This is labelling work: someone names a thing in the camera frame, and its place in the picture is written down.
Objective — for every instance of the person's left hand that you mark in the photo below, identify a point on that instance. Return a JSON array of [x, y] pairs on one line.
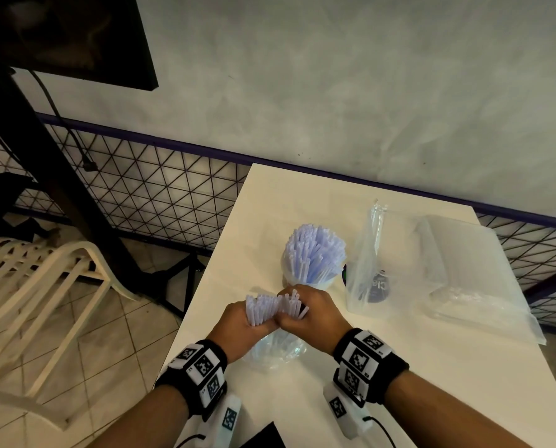
[[233, 333]]

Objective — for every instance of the person's right hand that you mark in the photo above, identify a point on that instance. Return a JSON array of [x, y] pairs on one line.
[[324, 326]]

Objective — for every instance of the bundle of white straws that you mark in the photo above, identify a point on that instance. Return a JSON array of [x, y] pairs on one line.
[[261, 310]]

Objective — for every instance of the handful of white straws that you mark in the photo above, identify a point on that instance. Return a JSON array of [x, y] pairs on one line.
[[293, 304]]

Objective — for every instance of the clear plastic bag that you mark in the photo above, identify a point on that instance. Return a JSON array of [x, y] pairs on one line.
[[278, 352]]

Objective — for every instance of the clear plastic cup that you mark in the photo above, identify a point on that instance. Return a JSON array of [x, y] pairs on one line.
[[289, 275]]

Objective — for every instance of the cluster of white straws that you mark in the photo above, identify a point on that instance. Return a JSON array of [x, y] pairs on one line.
[[315, 251]]

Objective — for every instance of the pack of straws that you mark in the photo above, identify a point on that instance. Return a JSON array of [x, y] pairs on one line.
[[474, 265]]

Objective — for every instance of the person's right forearm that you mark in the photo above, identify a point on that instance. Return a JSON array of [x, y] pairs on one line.
[[446, 415]]

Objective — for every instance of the person's left forearm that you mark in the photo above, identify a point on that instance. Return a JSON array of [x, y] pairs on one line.
[[142, 422]]

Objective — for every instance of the dark round sticker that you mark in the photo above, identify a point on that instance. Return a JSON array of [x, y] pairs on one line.
[[346, 274]]

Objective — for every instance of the clear acrylic sign stand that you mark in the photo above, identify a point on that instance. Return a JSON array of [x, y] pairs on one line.
[[366, 256]]

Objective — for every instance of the black flat object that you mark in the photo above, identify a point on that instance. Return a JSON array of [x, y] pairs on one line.
[[264, 436]]

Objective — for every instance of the white plastic chair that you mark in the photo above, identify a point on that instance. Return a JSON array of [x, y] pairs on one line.
[[77, 251]]

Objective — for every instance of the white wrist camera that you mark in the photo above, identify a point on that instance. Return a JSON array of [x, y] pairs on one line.
[[345, 412], [226, 422]]

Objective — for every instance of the dark wooden post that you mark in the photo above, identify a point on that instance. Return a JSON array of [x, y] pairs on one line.
[[58, 181]]

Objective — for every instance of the black wall television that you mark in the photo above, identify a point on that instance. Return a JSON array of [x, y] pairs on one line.
[[68, 37]]

